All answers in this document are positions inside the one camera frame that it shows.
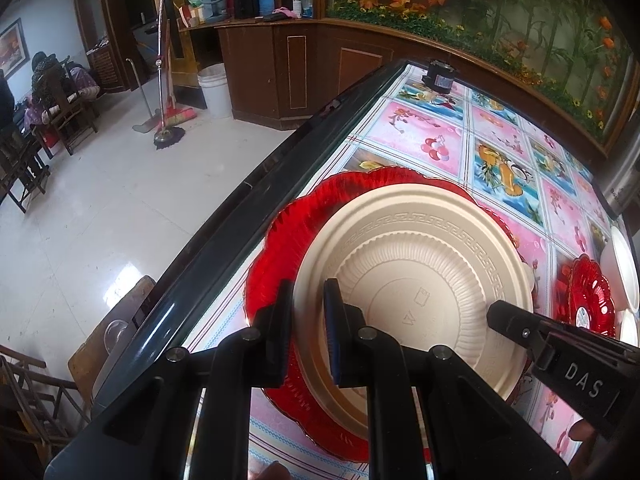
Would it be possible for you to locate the large red plastic plate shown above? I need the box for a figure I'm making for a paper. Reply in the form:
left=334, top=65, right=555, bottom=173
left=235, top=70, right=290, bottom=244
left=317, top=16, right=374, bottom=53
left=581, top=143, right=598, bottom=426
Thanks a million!
left=243, top=169, right=527, bottom=465

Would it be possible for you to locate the beige paper plate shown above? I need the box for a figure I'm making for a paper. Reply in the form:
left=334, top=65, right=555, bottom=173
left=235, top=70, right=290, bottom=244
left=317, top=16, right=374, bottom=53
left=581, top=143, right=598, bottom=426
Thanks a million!
left=294, top=183, right=536, bottom=433

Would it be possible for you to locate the clear glass cup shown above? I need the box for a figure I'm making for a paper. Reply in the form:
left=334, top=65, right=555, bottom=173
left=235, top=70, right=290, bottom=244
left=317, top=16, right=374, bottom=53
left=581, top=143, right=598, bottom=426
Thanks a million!
left=102, top=318, right=137, bottom=357

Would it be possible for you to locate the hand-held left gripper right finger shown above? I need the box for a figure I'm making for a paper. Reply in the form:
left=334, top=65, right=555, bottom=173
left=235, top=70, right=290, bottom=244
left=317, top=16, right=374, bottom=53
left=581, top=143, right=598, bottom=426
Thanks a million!
left=322, top=277, right=572, bottom=480

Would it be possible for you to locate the stainless steel kettle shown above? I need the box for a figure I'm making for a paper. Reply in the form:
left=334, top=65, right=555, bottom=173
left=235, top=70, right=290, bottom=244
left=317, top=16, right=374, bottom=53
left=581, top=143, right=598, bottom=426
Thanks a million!
left=601, top=157, right=640, bottom=222

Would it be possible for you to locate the wooden counter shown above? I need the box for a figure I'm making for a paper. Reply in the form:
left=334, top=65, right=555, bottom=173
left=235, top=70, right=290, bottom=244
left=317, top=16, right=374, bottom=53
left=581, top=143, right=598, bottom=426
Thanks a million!
left=177, top=16, right=617, bottom=162

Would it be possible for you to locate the white plastic bucket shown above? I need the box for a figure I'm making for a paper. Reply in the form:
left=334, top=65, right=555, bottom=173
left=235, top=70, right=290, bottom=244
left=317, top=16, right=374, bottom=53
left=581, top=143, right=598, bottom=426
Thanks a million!
left=197, top=63, right=234, bottom=120

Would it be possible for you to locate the dark wooden chair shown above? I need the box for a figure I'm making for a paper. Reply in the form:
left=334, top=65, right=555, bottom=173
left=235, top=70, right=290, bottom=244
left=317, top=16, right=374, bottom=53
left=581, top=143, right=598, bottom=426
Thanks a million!
left=42, top=59, right=102, bottom=157
left=0, top=342, right=92, bottom=480
left=0, top=122, right=52, bottom=214

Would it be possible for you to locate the pink patterned cloth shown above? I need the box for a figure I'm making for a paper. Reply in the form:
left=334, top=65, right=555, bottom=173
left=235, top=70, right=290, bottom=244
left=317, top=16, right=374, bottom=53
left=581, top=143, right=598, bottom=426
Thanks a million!
left=66, top=61, right=102, bottom=102

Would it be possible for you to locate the wooden stool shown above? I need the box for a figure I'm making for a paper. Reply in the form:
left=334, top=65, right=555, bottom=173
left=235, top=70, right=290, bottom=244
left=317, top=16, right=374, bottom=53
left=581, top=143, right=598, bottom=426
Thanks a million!
left=67, top=275, right=157, bottom=407

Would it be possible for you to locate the printed fruit tablecloth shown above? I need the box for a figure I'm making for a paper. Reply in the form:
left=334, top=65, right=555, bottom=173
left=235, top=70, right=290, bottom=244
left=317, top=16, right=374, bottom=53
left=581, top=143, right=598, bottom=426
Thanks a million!
left=185, top=62, right=632, bottom=480

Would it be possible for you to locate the dark framed table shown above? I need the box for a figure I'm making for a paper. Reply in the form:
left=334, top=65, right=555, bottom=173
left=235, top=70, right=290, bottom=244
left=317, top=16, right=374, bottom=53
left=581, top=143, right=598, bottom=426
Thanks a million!
left=45, top=57, right=633, bottom=480

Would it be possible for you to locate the framed wall picture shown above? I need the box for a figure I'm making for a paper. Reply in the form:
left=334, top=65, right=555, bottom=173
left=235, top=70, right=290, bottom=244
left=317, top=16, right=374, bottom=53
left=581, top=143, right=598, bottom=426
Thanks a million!
left=0, top=17, right=29, bottom=79

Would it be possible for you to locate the round mop with steel handle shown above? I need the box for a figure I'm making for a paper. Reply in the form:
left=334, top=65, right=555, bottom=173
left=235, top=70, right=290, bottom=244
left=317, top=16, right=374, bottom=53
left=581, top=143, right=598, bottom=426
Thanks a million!
left=152, top=0, right=187, bottom=151

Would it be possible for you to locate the small red plastic plate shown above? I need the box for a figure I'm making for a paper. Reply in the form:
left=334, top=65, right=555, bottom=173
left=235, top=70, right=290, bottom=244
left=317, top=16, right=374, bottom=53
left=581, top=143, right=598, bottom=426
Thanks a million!
left=555, top=254, right=617, bottom=339

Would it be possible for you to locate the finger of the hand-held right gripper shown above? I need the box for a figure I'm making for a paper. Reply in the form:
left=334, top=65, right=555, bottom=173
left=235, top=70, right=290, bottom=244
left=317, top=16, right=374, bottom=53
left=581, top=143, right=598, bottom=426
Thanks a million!
left=486, top=300, right=552, bottom=362

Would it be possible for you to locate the small black device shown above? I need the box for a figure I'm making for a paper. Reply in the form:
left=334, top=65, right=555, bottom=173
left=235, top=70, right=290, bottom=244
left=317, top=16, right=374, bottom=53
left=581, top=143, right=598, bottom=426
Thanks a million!
left=422, top=60, right=457, bottom=95

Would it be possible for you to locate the red and green broom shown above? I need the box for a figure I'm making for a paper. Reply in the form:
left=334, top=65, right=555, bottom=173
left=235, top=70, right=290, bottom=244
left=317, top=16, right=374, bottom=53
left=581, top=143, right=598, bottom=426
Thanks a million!
left=159, top=104, right=199, bottom=129

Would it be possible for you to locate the person's right hand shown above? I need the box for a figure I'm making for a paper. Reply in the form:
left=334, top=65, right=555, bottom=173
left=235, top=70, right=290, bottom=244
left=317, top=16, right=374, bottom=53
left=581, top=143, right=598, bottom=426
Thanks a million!
left=570, top=419, right=599, bottom=444

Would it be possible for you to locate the white foam bowl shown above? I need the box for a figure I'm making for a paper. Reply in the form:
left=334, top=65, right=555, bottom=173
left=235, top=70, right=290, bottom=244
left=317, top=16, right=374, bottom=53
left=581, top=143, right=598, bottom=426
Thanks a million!
left=599, top=225, right=640, bottom=314
left=617, top=310, right=640, bottom=349

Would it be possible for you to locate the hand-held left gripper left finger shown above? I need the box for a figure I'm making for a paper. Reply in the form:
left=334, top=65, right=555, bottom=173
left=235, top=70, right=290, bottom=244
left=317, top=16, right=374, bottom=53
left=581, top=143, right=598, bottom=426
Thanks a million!
left=45, top=279, right=297, bottom=480

